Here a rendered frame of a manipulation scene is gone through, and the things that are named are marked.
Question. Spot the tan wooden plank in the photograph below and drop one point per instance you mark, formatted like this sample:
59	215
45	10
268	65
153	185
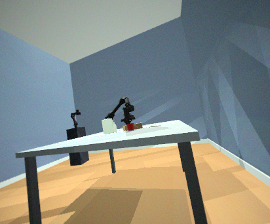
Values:
136	126

